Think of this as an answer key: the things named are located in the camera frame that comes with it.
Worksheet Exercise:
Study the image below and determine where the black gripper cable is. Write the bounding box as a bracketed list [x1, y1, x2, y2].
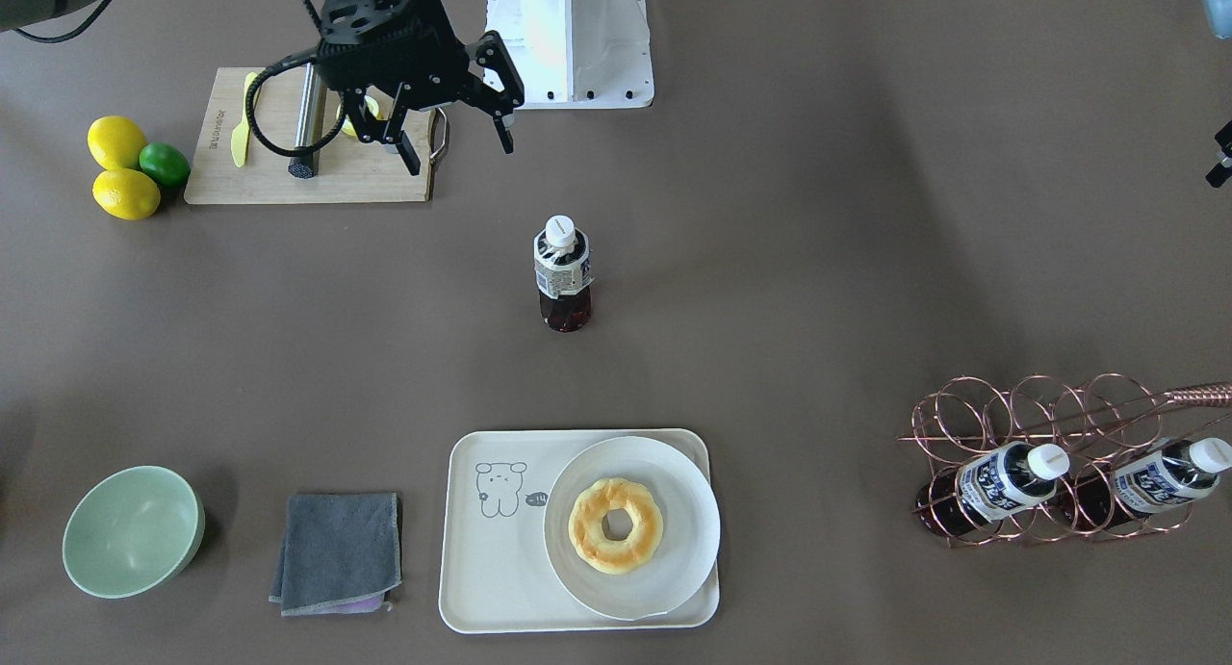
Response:
[245, 49, 333, 159]

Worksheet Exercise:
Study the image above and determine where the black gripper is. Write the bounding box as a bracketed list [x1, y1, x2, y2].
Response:
[315, 0, 526, 175]

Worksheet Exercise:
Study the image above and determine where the copper wire bottle rack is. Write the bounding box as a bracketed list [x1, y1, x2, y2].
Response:
[906, 372, 1230, 547]

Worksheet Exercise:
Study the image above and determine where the tea bottle with white cap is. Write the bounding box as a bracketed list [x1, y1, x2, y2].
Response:
[533, 216, 593, 333]

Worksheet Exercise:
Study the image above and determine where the grey folded cloth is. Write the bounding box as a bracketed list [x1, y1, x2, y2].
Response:
[269, 491, 403, 617]

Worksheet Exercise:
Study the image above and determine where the yellow glazed donut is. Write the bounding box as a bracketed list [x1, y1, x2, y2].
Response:
[568, 477, 665, 575]

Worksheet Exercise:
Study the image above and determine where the yellow plastic knife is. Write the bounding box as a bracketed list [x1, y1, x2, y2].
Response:
[230, 70, 257, 167]

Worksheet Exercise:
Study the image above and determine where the yellow lemon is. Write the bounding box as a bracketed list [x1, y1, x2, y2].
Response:
[91, 167, 161, 220]
[87, 115, 148, 170]

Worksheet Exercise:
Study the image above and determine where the white plate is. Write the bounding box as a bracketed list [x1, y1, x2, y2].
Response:
[543, 433, 721, 622]

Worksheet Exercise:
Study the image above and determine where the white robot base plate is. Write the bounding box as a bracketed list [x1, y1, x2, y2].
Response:
[487, 0, 655, 110]

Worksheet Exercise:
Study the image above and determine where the half lemon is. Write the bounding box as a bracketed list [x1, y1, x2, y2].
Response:
[336, 95, 384, 143]

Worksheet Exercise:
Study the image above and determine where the steel muddler black tip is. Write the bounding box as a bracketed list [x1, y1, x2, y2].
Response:
[290, 64, 326, 179]

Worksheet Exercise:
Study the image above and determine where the green bowl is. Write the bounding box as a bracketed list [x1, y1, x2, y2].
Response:
[62, 466, 206, 600]

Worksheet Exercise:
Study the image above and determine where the green lime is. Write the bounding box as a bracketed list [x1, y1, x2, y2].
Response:
[138, 142, 191, 188]

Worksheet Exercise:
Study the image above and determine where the wooden cutting board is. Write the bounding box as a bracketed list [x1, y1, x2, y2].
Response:
[184, 67, 448, 204]

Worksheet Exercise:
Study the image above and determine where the tea bottle in rack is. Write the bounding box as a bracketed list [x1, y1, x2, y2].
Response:
[1060, 437, 1231, 532]
[915, 442, 1071, 538]

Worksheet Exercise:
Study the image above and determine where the beige tray with bunny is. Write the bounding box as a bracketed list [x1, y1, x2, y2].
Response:
[437, 429, 719, 634]

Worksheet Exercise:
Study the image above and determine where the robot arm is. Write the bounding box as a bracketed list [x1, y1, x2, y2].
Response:
[244, 0, 526, 175]

